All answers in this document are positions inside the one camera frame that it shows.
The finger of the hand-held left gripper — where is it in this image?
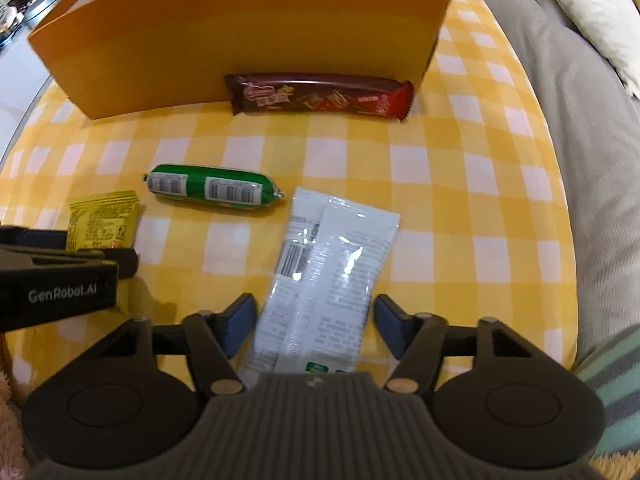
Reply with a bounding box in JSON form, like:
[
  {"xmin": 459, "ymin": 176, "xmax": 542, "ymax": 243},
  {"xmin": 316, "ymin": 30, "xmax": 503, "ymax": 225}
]
[
  {"xmin": 0, "ymin": 246, "xmax": 139, "ymax": 279},
  {"xmin": 0, "ymin": 226, "xmax": 69, "ymax": 251}
]

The yellow snack packet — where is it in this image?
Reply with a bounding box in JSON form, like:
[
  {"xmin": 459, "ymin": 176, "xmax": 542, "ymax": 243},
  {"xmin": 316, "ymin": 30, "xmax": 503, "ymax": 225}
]
[{"xmin": 67, "ymin": 190, "xmax": 140, "ymax": 251}]

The pink fluffy cloth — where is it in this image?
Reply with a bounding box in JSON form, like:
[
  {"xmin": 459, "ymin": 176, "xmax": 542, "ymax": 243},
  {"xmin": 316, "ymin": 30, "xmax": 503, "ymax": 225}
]
[{"xmin": 0, "ymin": 332, "xmax": 32, "ymax": 480}]

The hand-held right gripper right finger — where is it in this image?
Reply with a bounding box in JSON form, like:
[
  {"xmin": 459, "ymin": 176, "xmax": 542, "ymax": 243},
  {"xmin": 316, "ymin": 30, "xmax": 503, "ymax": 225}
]
[{"xmin": 373, "ymin": 293, "xmax": 533, "ymax": 397}]

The orange cardboard box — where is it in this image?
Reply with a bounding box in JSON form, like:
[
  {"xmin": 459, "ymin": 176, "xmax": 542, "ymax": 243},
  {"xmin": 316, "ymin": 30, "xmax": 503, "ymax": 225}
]
[{"xmin": 27, "ymin": 0, "xmax": 457, "ymax": 121}]

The beige cushion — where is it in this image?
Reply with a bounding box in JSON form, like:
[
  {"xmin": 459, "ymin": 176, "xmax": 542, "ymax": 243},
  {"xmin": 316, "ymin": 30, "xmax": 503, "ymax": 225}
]
[{"xmin": 517, "ymin": 0, "xmax": 640, "ymax": 98}]

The brown chocolate wafer bar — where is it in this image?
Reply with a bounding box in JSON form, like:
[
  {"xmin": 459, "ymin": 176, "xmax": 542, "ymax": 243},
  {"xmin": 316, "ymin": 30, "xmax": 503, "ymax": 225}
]
[{"xmin": 223, "ymin": 72, "xmax": 415, "ymax": 122}]

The yellow checkered tablecloth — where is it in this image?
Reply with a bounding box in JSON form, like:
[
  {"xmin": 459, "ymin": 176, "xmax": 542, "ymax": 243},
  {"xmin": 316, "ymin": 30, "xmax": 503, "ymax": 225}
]
[{"xmin": 0, "ymin": 0, "xmax": 581, "ymax": 401}]

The teal striped cloth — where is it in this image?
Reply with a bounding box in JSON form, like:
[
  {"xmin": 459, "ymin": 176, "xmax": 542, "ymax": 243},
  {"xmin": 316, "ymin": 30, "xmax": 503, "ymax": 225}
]
[{"xmin": 570, "ymin": 327, "xmax": 640, "ymax": 461}]

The green sausage stick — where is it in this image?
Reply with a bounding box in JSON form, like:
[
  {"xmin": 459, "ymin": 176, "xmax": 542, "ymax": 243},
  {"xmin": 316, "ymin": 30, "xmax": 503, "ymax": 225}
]
[{"xmin": 142, "ymin": 163, "xmax": 286, "ymax": 209}]

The white snack packet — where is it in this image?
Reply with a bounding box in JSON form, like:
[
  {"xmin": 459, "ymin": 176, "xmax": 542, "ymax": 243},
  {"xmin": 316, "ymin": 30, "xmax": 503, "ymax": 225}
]
[{"xmin": 239, "ymin": 186, "xmax": 402, "ymax": 391}]

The grey sofa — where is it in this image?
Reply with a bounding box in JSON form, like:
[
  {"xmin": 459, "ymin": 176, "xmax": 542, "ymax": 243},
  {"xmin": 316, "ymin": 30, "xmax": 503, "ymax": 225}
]
[{"xmin": 470, "ymin": 0, "xmax": 640, "ymax": 366}]

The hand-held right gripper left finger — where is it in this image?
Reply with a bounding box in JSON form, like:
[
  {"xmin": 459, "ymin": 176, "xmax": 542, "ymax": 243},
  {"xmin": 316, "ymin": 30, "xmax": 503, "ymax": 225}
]
[{"xmin": 97, "ymin": 293, "xmax": 257, "ymax": 397}]

